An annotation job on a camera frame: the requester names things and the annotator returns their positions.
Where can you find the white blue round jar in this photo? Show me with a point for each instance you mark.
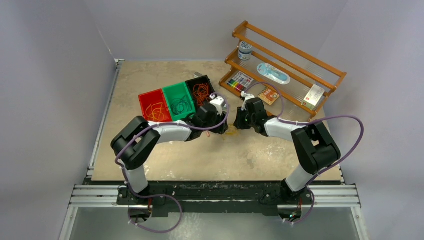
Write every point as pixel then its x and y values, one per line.
pixel 244 51

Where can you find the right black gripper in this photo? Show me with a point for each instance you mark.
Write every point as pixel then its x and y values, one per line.
pixel 239 123

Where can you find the coloured marker pack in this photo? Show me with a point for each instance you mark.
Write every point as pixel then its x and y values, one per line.
pixel 240 81

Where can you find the blue packaged tool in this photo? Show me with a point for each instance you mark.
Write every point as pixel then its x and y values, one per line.
pixel 272 73

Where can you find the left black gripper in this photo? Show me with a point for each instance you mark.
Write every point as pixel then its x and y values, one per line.
pixel 220 129

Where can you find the white red small box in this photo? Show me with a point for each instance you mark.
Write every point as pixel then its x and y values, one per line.
pixel 313 97

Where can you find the orange card pack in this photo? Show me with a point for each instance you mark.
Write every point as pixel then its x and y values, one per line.
pixel 269 96

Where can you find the green plastic bin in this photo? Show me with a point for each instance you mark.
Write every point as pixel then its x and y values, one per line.
pixel 179 101

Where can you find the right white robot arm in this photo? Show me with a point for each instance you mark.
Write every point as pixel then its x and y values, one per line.
pixel 314 145

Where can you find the black plastic bin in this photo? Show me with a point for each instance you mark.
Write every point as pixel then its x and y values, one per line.
pixel 200 90

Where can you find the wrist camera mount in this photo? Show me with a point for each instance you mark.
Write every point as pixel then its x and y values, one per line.
pixel 218 102
pixel 245 97

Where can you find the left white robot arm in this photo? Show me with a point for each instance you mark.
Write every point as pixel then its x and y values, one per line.
pixel 135 143

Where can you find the red plastic bin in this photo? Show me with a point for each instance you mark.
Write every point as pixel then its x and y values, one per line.
pixel 154 106

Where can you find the wooden tiered shelf rack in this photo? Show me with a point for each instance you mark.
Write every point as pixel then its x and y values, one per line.
pixel 260 59

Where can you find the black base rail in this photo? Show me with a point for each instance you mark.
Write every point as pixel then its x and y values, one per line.
pixel 238 197

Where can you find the grey white stapler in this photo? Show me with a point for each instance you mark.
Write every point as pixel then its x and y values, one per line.
pixel 198 75

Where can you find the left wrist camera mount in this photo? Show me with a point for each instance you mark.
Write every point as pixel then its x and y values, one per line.
pixel 218 102

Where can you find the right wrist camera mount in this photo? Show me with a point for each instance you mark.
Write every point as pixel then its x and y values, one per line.
pixel 245 97

